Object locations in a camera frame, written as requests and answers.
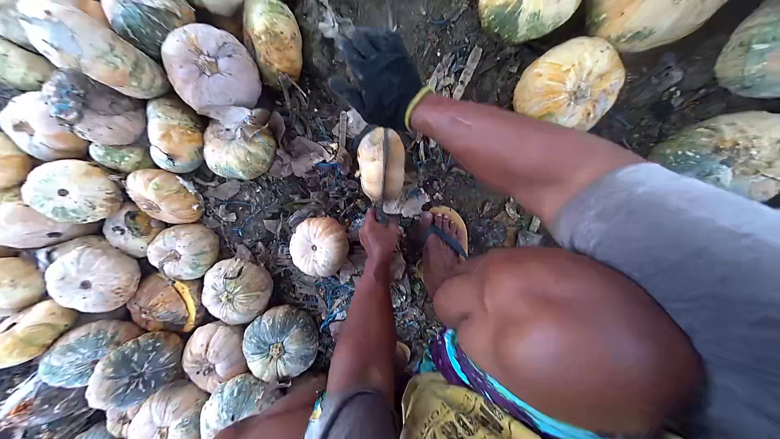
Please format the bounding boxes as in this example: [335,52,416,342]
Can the person's left forearm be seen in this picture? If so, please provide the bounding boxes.
[303,259,401,439]

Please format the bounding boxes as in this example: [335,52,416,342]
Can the knife with dark handle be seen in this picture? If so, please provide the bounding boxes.
[374,126,391,225]

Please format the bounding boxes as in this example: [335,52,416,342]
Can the large mottled cream-green pumpkin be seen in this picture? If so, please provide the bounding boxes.
[648,110,780,202]

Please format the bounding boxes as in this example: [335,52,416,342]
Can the small oblong pale orange squash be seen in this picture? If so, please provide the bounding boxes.
[356,127,406,202]

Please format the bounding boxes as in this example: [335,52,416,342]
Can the person's right forearm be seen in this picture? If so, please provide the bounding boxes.
[411,90,647,229]

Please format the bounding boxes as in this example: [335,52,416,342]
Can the small round pale ribbed pumpkin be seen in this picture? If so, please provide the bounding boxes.
[289,217,350,278]

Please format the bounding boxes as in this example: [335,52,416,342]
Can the tangle of blue string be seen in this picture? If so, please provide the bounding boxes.
[312,276,360,330]

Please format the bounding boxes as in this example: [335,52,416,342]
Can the person's left hand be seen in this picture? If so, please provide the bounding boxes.
[358,207,401,267]

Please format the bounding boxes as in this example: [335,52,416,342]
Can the large brown dry leaf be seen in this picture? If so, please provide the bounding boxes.
[268,111,332,179]

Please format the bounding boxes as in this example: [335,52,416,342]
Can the grey-green pumpkin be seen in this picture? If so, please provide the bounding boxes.
[714,0,780,99]

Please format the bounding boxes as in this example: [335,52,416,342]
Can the yellow-orange ribbed pumpkin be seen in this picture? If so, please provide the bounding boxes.
[513,36,626,132]

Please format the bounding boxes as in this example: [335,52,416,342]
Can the person's right hand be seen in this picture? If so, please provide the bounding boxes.
[328,27,435,133]

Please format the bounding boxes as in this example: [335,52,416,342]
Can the pile of pumpkins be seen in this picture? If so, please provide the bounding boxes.
[0,0,319,439]

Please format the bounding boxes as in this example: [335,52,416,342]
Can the flat pale wood strip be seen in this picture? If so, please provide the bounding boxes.
[452,46,483,101]

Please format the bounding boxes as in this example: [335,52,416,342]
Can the green and cream pumpkin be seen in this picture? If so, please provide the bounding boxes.
[478,0,583,45]

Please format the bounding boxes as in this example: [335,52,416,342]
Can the person's legs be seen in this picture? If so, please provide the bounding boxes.
[213,205,708,439]

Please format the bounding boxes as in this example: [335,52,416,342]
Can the person's body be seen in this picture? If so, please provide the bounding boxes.
[551,161,780,439]

